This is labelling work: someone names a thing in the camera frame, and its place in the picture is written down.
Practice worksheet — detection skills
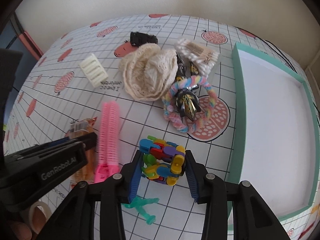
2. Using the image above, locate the pink hair roller clip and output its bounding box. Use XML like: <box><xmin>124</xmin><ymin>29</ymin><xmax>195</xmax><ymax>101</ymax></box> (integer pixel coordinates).
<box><xmin>94</xmin><ymin>101</ymin><xmax>120</xmax><ymax>183</ymax></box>

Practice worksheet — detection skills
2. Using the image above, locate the colourful plastic link toy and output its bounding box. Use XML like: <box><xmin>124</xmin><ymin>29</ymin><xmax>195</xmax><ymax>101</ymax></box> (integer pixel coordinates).
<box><xmin>139</xmin><ymin>135</ymin><xmax>185</xmax><ymax>186</ymax></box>

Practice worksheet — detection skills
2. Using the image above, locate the wafer snack packet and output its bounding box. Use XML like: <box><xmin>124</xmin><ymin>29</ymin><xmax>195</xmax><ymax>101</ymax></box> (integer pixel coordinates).
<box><xmin>66</xmin><ymin>117</ymin><xmax>97</xmax><ymax>188</ymax></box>

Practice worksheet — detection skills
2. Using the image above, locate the left hand with taped fingers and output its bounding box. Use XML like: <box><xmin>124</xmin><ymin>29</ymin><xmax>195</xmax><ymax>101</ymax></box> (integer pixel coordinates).
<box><xmin>10</xmin><ymin>201</ymin><xmax>52</xmax><ymax>240</ymax></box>

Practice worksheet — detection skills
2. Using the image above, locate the pastel rainbow scrunchie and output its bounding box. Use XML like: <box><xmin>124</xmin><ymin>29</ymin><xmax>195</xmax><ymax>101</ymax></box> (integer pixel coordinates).
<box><xmin>162</xmin><ymin>75</ymin><xmax>217</xmax><ymax>133</ymax></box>

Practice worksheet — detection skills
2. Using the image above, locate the teal rimmed white tray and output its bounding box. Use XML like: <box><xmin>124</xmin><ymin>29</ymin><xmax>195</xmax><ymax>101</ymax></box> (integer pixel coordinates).
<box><xmin>227</xmin><ymin>43</ymin><xmax>319</xmax><ymax>220</ymax></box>

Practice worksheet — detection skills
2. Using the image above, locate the strawberry grid tablecloth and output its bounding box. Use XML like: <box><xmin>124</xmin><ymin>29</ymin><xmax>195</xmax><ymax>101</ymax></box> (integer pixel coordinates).
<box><xmin>3</xmin><ymin>13</ymin><xmax>320</xmax><ymax>240</ymax></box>

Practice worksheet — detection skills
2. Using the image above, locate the cream hair claw clip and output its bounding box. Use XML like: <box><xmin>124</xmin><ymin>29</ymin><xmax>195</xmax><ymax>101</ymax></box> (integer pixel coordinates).
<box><xmin>79</xmin><ymin>53</ymin><xmax>108</xmax><ymax>88</ymax></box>

